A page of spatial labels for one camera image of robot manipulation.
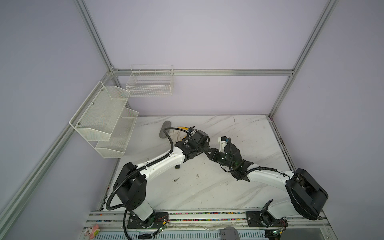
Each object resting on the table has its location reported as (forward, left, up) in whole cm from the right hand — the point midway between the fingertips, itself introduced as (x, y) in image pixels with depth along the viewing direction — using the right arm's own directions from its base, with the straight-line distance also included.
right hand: (203, 151), depth 82 cm
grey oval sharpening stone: (+32, +28, -12) cm, 44 cm away
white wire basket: (+42, +34, +19) cm, 57 cm away
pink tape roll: (-35, +52, -12) cm, 64 cm away
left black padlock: (-3, +16, -14) cm, 21 cm away
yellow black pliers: (+18, +13, 0) cm, 22 cm away
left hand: (+3, -2, +1) cm, 4 cm away
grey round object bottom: (-36, -12, -14) cm, 41 cm away
